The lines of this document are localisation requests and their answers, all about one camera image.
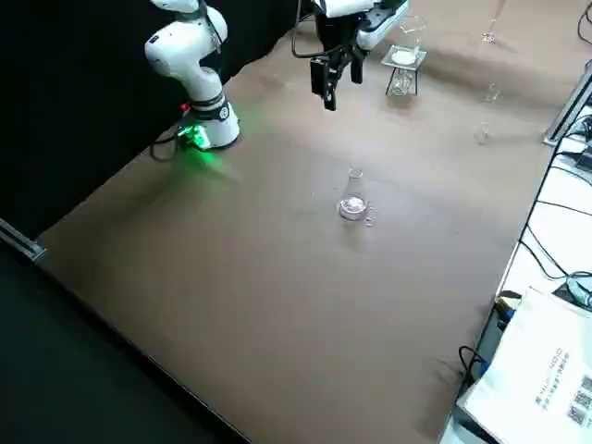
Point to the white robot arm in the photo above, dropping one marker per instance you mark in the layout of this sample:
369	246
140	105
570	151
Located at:
203	88

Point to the aluminium frame post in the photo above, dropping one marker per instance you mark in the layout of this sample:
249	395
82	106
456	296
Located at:
566	106
23	242

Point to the clear glass alcohol lamp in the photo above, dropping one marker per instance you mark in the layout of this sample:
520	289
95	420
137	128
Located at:
400	84

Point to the large clear glass beaker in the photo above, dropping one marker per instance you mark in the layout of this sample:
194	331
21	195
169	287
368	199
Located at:
414	32

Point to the small clear glass beaker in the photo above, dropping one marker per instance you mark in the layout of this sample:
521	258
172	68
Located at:
490	92
483	134

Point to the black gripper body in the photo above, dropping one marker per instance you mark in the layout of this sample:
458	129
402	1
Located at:
334	32

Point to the white printed bag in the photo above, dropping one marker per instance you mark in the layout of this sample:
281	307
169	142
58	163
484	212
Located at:
532	361

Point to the glass graduated cylinder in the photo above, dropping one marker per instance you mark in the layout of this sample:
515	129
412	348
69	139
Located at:
489	34

